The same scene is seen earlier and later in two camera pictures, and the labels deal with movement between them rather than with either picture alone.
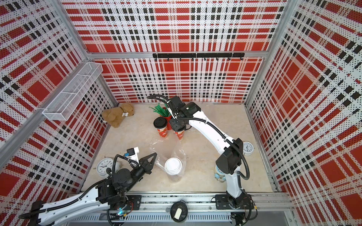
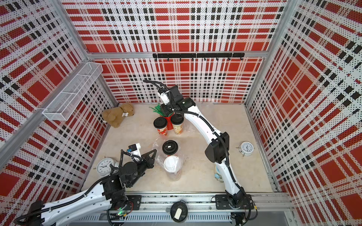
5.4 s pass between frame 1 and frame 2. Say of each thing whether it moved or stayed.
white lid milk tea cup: stayed
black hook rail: stayed
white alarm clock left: stayed
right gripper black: moved
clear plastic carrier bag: stayed
